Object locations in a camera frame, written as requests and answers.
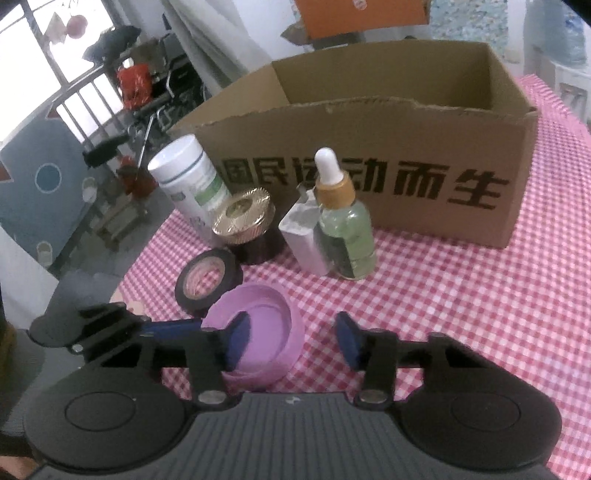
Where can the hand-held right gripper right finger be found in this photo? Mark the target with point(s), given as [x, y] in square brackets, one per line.
[348, 342]

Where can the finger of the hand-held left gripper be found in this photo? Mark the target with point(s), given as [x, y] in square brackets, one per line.
[171, 328]

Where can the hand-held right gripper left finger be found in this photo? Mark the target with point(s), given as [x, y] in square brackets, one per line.
[238, 339]

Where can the purple plastic bowl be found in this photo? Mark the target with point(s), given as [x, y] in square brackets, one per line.
[272, 323]

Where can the black tape roll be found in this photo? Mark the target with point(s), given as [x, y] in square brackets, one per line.
[233, 271]

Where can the white charger plug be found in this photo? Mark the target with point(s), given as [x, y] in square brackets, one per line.
[300, 240]

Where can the green glass dropper bottle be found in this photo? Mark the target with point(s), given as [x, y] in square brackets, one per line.
[346, 221]

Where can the printed cardboard box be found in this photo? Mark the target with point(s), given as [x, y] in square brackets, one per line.
[415, 138]

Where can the wooden stool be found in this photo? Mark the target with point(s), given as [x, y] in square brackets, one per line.
[117, 224]

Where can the red white checkered tablecloth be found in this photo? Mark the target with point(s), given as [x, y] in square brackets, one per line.
[461, 300]

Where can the gold lid dark jar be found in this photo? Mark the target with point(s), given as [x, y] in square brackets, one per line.
[240, 214]

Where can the white vitamin bottle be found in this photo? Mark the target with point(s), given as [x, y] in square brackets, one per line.
[184, 175]

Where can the grey blue floor mat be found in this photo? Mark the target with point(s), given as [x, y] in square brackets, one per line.
[41, 184]

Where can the red plastic bag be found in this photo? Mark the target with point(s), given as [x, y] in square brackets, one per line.
[134, 85]

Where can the metal window railing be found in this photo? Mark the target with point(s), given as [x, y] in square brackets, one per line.
[81, 94]

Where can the folded wheelchair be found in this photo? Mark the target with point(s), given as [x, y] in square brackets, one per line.
[180, 69]

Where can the dark hanging cloth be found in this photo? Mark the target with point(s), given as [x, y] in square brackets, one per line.
[111, 44]

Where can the white curtain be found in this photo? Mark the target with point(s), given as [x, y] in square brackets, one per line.
[221, 41]

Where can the pink hanging ball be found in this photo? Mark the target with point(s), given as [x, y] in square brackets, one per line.
[77, 25]

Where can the orange box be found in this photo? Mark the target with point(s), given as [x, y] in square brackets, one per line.
[360, 18]

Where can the floral patterned cloth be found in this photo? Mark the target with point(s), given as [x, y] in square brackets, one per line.
[461, 23]

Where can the bag of water bottles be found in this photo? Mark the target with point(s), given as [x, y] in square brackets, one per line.
[572, 32]

